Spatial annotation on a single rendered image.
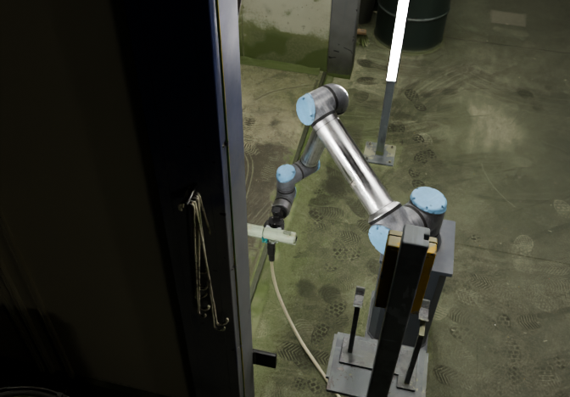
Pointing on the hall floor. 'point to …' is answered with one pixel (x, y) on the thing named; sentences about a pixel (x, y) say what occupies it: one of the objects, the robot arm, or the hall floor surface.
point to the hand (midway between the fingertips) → (270, 239)
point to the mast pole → (385, 117)
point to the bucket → (367, 1)
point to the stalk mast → (399, 307)
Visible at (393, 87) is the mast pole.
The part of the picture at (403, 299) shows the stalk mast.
